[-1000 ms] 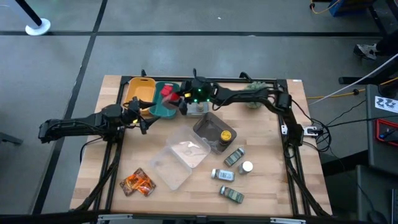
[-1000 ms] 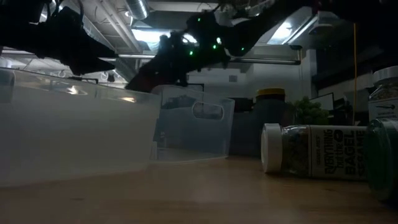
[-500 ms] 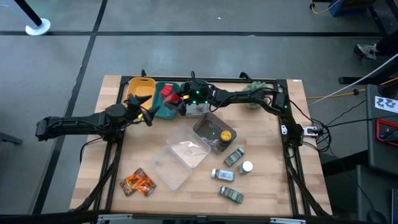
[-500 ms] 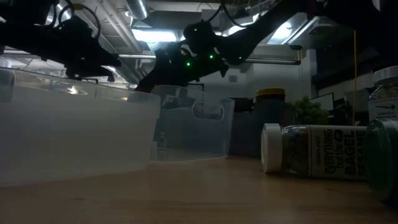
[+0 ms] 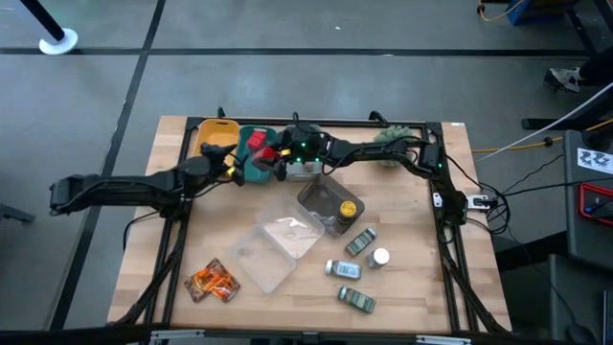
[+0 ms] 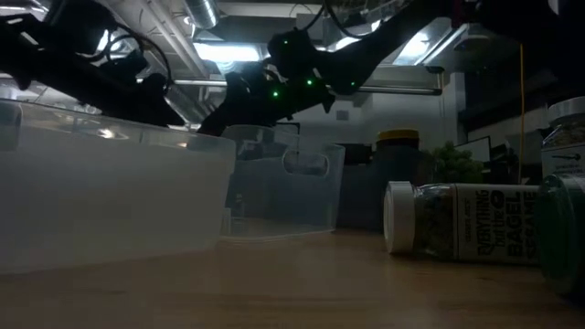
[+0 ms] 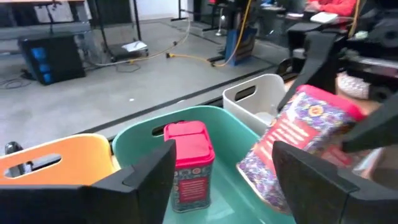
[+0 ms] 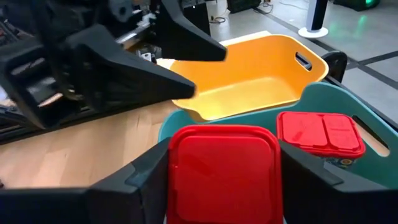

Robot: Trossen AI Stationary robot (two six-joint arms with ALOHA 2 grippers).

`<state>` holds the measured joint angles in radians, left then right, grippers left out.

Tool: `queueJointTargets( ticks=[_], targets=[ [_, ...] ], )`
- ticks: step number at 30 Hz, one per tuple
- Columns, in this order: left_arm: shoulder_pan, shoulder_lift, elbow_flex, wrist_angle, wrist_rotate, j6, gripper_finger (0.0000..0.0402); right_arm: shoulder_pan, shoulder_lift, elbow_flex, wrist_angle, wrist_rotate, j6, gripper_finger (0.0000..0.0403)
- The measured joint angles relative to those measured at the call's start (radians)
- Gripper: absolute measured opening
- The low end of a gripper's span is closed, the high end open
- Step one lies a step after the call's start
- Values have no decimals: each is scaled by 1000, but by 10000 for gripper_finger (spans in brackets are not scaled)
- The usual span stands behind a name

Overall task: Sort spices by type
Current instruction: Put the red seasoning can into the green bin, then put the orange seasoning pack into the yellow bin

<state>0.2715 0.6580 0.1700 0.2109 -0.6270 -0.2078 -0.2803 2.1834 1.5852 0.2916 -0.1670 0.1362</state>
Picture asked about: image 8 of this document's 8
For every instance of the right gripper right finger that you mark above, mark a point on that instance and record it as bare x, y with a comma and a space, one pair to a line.
335, 205

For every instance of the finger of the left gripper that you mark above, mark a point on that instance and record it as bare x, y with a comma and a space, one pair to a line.
124, 74
186, 37

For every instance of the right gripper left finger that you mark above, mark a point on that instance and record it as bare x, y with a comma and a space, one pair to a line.
93, 205

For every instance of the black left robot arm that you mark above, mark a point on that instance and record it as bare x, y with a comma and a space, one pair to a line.
15, 18

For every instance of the black equipment case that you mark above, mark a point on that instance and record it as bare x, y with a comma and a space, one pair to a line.
244, 4

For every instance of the yellow plastic bin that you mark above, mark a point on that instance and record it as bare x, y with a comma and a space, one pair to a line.
248, 68

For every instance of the teal plastic bin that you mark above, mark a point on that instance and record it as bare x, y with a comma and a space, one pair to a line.
326, 99

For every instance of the green-lit black machine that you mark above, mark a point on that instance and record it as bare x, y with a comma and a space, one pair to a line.
357, 3

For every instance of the black post with white base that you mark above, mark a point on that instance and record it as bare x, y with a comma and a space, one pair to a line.
314, 32

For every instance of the black frame clamp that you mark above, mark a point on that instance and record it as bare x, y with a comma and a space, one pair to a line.
335, 65

